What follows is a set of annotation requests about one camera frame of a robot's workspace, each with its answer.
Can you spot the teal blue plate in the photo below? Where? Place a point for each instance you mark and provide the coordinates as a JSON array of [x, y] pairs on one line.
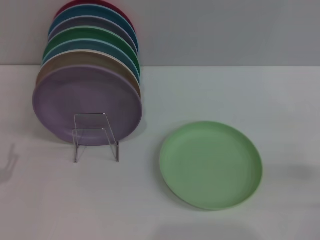
[[85, 11]]

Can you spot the clear acrylic plate rack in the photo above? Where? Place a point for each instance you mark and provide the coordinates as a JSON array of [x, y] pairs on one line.
[[117, 152]]

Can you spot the dark green plate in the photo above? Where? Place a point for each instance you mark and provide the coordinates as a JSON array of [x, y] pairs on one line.
[[87, 33]]

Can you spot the light green plate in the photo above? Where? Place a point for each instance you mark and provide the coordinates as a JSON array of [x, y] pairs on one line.
[[210, 165]]

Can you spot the lilac plate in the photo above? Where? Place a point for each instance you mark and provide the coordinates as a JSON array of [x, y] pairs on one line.
[[87, 100]]

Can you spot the beige plate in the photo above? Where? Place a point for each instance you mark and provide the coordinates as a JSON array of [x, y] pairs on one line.
[[75, 58]]

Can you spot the maroon plate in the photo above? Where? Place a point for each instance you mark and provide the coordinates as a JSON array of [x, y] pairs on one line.
[[62, 6]]

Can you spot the grey purple plate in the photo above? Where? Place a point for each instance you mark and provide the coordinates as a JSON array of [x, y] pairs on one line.
[[85, 21]]

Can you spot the light blue plate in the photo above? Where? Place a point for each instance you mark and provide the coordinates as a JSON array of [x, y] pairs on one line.
[[82, 45]]

